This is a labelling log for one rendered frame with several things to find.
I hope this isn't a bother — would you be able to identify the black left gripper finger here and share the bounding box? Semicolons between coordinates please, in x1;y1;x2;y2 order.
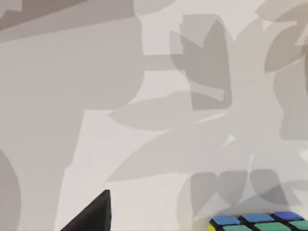
60;189;113;231

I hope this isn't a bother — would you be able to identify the multicoloured puzzle cube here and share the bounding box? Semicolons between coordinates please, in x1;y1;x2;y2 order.
208;211;308;231

